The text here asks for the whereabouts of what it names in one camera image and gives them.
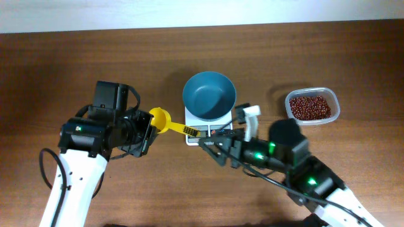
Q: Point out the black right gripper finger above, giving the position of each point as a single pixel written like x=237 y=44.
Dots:
x=217 y=148
x=227 y=132

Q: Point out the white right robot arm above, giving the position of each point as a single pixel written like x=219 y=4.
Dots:
x=284 y=160

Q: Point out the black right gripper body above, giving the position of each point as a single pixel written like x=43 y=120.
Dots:
x=235 y=148

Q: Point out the clear container of red beans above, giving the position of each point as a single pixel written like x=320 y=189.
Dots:
x=312 y=106

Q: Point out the yellow plastic measuring scoop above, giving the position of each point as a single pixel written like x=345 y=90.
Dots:
x=161 y=119

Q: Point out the blue-grey bowl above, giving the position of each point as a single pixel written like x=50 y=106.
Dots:
x=209 y=95

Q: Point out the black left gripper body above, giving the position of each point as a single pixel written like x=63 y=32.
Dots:
x=144 y=133

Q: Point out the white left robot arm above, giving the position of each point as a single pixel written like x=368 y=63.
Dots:
x=86 y=143

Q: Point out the white digital kitchen scale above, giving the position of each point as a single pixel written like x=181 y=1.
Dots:
x=206 y=127

